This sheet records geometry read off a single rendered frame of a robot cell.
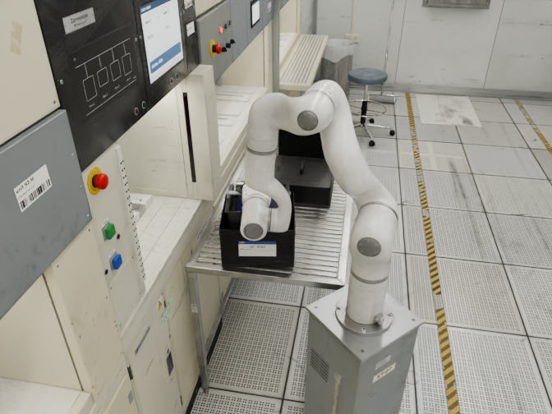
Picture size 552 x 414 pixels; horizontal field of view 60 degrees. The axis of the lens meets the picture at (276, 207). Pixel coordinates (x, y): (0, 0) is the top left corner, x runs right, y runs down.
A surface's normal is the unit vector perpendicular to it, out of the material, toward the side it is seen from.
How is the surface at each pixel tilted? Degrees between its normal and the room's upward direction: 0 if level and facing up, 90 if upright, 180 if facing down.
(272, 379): 0
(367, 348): 0
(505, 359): 0
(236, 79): 90
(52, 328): 90
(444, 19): 90
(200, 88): 90
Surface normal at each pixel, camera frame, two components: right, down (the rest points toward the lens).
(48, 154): 0.98, 0.10
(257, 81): -0.18, 0.53
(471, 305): 0.00, -0.84
